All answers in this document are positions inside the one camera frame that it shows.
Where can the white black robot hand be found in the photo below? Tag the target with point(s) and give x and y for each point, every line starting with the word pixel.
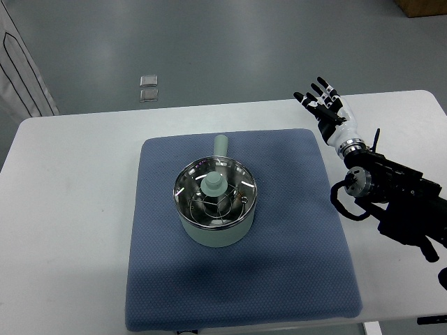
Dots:
pixel 336 122

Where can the glass lid green knob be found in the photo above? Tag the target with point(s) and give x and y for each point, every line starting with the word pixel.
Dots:
pixel 215 176

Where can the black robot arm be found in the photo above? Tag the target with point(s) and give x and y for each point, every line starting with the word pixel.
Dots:
pixel 409 208

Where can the green pot steel interior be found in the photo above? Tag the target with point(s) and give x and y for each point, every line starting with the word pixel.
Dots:
pixel 219 238

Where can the brown cardboard box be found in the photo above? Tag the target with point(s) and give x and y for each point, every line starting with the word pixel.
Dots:
pixel 422 8

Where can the blue quilted mat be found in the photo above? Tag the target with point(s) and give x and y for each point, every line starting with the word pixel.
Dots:
pixel 294 263

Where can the upper metal floor plate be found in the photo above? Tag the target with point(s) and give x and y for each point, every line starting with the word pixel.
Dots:
pixel 148 81

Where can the white table leg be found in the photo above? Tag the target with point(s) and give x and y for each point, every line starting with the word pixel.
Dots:
pixel 372 328

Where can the white striped cloth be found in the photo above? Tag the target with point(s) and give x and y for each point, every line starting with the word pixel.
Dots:
pixel 24 93

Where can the wire steaming rack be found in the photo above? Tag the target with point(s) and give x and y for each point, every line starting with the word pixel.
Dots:
pixel 215 211

